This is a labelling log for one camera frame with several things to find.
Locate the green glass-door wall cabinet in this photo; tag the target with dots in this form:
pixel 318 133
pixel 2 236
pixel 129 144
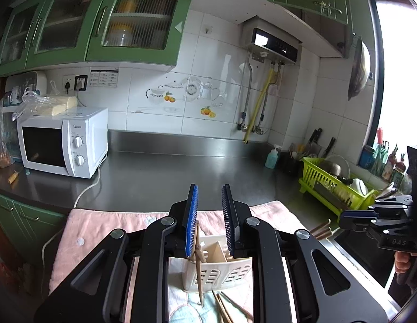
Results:
pixel 94 23

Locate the person's right hand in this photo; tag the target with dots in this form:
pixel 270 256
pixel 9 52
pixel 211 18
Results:
pixel 402 262

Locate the blue utensil container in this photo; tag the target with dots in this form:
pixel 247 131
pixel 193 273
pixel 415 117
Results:
pixel 367 158

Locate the black utensil cup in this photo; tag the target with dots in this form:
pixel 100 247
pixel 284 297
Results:
pixel 294 165

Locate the white microwave oven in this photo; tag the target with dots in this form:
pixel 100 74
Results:
pixel 84 124

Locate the white bowl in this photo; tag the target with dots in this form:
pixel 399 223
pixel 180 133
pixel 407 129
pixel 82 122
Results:
pixel 359 186

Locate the hanging steel wok lid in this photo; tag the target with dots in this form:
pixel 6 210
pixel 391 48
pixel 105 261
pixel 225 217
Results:
pixel 359 70

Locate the brown sauce bottle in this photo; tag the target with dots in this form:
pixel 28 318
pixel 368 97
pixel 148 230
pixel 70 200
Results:
pixel 398 171

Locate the small tan food piece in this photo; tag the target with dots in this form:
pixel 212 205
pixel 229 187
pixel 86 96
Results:
pixel 13 177

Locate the white rounded appliance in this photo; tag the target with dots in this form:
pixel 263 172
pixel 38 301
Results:
pixel 30 82

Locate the cream plastic chopstick holder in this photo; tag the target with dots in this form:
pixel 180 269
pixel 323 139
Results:
pixel 211 276

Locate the silver gas water heater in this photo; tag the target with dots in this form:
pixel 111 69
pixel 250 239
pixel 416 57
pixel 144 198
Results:
pixel 279 45

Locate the brown wooden chopstick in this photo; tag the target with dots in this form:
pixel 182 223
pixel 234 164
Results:
pixel 199 276
pixel 322 233
pixel 321 226
pixel 203 257

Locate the steel sink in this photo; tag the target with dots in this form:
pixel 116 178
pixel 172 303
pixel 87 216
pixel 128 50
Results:
pixel 363 262

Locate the window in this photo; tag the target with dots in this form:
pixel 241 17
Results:
pixel 396 74

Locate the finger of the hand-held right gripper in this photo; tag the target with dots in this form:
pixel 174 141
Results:
pixel 354 223
pixel 359 213

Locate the white wall outlet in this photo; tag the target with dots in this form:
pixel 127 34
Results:
pixel 68 84

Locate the teal soap pump bottle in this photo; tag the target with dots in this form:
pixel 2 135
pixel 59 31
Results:
pixel 271 159

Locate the clear bag with yellow block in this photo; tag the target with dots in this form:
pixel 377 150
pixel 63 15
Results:
pixel 57 104

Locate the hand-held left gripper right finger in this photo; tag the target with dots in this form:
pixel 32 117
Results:
pixel 228 218

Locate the lime green dish rack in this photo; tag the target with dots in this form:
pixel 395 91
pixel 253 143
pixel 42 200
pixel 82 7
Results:
pixel 316 181

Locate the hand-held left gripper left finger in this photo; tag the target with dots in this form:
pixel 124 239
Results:
pixel 190 215

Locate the clear plastic bag with food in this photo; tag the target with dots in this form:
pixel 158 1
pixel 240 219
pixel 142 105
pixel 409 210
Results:
pixel 1 141

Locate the pink printed blanket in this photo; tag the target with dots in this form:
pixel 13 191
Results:
pixel 94 228

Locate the white instruction sticker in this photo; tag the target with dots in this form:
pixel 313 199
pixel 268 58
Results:
pixel 104 78

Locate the yellow gas pipe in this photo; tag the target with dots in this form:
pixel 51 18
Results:
pixel 259 107

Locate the green base cabinet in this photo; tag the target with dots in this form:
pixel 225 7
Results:
pixel 20 218

